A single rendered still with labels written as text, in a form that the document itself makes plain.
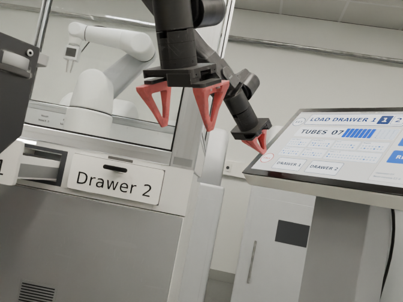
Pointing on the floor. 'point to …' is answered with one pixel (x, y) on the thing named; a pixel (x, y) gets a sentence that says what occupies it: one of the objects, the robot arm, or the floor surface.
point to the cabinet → (87, 248)
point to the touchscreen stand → (345, 252)
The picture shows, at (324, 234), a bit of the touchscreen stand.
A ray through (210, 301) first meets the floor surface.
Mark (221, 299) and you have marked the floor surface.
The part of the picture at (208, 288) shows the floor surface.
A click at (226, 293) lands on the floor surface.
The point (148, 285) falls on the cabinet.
